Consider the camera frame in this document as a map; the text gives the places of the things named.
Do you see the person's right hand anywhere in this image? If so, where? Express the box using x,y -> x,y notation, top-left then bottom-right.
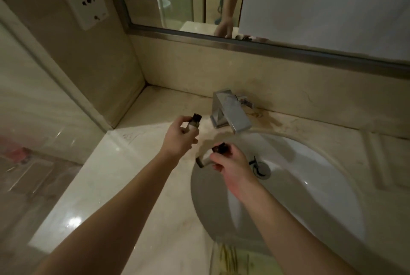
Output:
210,143 -> 262,203

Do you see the person's left hand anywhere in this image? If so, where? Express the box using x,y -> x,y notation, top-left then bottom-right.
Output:
159,115 -> 199,161

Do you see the black-capped bottle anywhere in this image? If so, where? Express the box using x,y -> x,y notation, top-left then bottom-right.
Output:
195,143 -> 232,170
185,112 -> 203,135

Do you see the white sink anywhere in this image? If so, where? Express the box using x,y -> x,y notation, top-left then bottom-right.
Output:
190,130 -> 367,253

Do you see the transparent tray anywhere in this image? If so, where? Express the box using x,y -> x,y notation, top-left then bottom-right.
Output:
208,236 -> 282,275

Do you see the person's left forearm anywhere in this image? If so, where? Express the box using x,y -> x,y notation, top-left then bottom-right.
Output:
33,153 -> 180,275

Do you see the person's right forearm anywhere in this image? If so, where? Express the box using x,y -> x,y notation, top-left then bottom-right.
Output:
238,185 -> 359,275

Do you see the clear acrylic tray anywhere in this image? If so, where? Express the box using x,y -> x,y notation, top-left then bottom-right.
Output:
362,130 -> 410,192

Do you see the chrome drain stopper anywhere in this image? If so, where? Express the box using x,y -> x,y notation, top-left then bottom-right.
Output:
255,160 -> 272,180

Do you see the chrome faucet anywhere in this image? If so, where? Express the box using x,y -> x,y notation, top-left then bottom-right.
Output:
210,89 -> 257,135

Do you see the white paper sheet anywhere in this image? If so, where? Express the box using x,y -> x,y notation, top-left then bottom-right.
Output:
238,0 -> 410,61

